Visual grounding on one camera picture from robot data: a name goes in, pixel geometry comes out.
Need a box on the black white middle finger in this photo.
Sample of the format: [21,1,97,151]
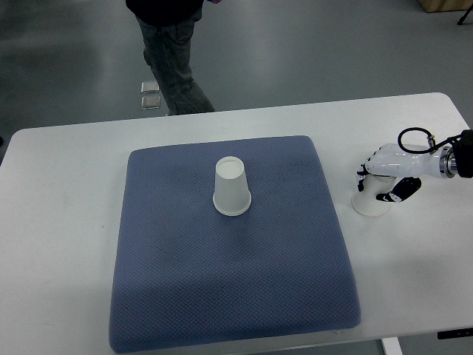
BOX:
[356,164,368,187]

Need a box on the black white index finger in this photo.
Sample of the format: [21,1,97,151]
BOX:
[357,172,370,192]

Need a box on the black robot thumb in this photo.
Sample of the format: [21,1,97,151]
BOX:
[376,177,422,203]

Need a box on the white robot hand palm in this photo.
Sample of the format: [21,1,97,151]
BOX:
[364,143,443,178]

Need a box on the white paper cup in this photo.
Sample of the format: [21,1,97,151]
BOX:
[213,156,251,216]
[351,175,395,217]

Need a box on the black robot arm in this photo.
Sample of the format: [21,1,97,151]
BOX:
[357,127,472,203]

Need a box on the white paper cup on mat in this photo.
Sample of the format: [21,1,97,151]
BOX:
[213,156,251,216]

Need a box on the black desk control panel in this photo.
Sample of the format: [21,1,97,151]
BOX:
[437,328,473,340]

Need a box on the black tripod leg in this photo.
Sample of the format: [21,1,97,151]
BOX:
[457,6,473,25]

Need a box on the cardboard box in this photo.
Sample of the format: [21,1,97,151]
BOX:
[418,0,472,13]

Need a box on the white table leg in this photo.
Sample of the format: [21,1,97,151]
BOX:
[381,337,403,355]

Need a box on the blue textured cushion mat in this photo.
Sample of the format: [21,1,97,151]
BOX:
[109,135,361,354]

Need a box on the lower metal floor plate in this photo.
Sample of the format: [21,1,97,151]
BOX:
[141,95,160,110]

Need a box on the metal floor plate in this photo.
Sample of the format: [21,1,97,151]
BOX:
[141,95,160,110]
[140,81,160,94]

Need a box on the upper metal floor plate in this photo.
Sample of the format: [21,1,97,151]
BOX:
[140,81,160,94]

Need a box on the person in grey jeans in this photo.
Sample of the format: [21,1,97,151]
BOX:
[125,0,214,115]

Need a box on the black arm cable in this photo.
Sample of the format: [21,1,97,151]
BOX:
[397,126,465,155]

